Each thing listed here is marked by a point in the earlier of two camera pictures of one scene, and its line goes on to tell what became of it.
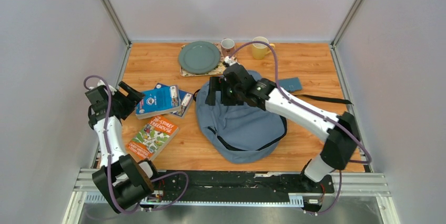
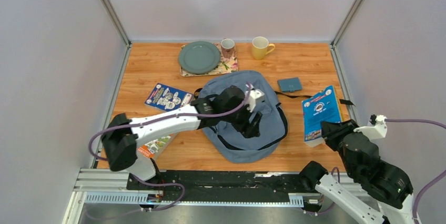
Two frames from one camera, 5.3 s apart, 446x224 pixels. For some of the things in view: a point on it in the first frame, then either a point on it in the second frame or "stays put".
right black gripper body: [233, 95] → [332, 137]
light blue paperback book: [159, 101] → [323, 106]
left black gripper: [132, 99] → [253, 130]
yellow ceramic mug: [259, 50] stays put
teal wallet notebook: [291, 84] stays put
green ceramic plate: [199, 57] stays put
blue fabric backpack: [239, 134] stays put
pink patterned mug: [227, 47] stays put
